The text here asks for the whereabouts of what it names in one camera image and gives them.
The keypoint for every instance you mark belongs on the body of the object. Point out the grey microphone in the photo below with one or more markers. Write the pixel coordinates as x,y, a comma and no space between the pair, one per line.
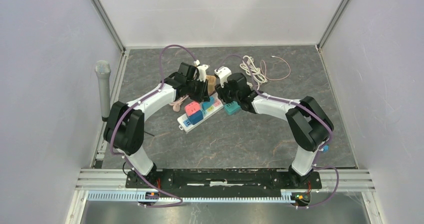
103,73

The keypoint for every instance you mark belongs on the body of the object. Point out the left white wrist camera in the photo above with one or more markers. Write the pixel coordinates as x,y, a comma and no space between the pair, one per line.
201,72

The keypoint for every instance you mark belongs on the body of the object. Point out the white multicolour power strip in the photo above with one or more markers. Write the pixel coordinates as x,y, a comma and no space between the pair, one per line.
184,124

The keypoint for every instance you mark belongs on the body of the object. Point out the beige cube adapter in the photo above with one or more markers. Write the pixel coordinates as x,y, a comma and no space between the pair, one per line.
211,82

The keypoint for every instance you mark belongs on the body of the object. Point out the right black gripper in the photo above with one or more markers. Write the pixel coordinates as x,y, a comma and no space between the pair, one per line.
221,92

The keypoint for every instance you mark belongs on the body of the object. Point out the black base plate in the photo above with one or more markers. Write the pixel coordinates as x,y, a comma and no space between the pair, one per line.
230,182

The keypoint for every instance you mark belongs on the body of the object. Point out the light blue cable duct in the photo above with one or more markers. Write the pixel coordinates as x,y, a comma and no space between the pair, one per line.
154,196

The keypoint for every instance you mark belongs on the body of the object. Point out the teal power strip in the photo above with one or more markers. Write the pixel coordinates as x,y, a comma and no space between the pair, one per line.
232,108

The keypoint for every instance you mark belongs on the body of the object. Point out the red-pink cube adapter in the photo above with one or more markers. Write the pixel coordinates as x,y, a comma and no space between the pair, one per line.
192,108

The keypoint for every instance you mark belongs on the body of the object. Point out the dark blue cube adapter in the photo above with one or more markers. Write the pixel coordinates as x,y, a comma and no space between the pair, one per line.
195,117

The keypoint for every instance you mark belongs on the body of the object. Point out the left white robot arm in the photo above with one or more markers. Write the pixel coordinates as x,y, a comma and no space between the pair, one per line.
125,127

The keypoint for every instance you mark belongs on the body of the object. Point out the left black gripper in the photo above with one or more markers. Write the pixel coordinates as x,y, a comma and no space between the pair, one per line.
202,96

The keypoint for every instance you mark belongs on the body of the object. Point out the light blue plug adapter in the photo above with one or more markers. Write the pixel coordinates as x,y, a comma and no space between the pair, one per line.
207,104

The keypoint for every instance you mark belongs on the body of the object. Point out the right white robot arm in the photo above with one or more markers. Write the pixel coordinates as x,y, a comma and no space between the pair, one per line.
309,124

